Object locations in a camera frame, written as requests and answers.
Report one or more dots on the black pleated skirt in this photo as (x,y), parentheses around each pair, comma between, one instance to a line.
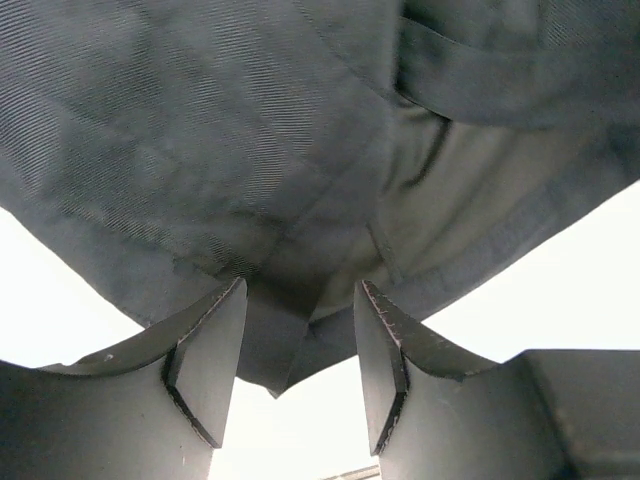
(159,148)

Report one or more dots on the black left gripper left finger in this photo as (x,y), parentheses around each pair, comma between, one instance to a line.
(153,406)

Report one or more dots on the aluminium table edge rail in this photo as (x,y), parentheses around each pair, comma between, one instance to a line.
(365,473)

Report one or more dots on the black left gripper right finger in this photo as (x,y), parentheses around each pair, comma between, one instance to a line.
(436,410)

